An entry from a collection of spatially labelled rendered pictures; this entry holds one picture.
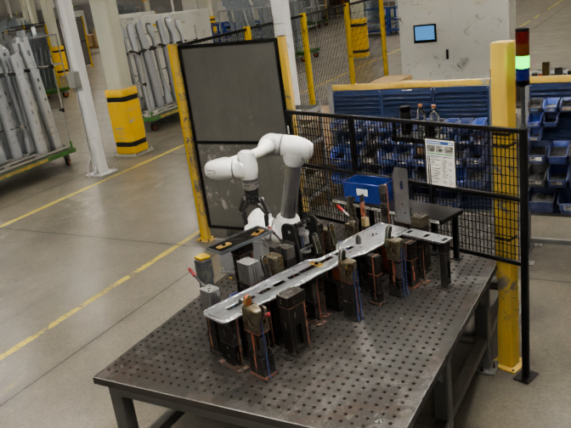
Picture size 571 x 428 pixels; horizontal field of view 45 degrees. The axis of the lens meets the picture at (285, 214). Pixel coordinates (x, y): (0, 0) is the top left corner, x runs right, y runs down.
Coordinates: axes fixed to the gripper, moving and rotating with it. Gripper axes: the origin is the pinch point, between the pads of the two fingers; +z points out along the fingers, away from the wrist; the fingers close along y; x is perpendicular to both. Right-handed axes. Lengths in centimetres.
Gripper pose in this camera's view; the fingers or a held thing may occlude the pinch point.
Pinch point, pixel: (256, 223)
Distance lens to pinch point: 375.8
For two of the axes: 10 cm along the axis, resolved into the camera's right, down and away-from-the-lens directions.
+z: 1.3, 9.4, 3.3
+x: 4.8, -3.4, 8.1
